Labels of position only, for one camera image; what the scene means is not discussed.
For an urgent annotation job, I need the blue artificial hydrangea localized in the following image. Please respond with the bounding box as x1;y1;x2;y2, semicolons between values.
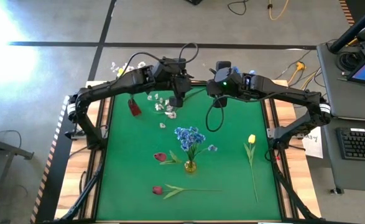
174;126;219;166

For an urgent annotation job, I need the black board with hazard stripe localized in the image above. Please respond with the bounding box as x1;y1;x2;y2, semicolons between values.
29;95;83;224

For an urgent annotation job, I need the grey metal stand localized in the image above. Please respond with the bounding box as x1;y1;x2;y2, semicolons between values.
0;135;35;161

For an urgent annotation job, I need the red ribbed glass vase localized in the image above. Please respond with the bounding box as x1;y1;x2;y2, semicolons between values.
127;98;142;118

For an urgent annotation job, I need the black aluminium table frame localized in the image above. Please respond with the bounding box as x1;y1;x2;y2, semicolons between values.
60;81;318;224

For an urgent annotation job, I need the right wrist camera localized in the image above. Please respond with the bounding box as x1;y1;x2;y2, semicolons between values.
212;98;228;109

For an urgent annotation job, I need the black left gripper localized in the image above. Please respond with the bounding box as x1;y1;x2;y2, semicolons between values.
152;57;193;98

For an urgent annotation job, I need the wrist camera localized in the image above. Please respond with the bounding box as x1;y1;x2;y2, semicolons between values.
169;96;183;108
212;98;228;109

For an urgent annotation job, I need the red artificial tulip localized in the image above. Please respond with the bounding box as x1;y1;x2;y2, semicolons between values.
153;151;183;166
152;184;223;200

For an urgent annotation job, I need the black floor cable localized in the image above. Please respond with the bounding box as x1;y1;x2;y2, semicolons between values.
227;0;250;16
0;129;23;149

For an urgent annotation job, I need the grey desk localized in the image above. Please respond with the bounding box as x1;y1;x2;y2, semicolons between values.
316;42;365;194

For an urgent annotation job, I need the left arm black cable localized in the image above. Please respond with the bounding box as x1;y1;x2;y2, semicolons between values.
119;42;199;80

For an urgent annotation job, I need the black keyboard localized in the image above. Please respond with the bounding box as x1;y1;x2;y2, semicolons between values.
336;127;365;162

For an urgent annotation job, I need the yellow extension plug cable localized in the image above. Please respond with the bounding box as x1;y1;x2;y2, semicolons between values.
287;61;307;85

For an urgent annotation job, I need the white artificial flower spray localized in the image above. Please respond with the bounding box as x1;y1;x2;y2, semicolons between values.
110;61;147;74
147;88;206;120

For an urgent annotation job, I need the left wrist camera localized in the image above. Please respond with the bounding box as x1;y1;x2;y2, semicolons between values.
169;96;183;108

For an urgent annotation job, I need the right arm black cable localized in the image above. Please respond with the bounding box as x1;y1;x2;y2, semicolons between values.
205;95;225;133

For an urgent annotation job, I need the green table mat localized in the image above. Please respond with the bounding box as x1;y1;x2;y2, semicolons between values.
95;84;282;222

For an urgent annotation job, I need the yellow ribbed glass vase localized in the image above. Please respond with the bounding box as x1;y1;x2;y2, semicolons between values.
184;160;198;174

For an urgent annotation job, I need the white paper sheet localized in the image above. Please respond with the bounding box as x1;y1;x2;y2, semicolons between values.
302;126;325;159

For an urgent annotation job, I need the black stand pole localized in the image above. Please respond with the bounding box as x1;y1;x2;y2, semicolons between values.
328;0;365;54

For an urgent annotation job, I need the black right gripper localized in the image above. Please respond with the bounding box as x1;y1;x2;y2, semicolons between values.
206;61;247;98

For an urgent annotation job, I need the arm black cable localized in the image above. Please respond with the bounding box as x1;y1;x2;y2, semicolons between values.
119;42;199;80
205;95;225;133

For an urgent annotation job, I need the coiled black cable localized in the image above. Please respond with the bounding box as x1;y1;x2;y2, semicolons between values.
336;51;363;73

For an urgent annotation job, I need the yellow floor cable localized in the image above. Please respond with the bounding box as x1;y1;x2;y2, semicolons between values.
268;0;290;21

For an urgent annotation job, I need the wooden table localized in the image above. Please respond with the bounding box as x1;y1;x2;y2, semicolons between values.
53;80;322;223

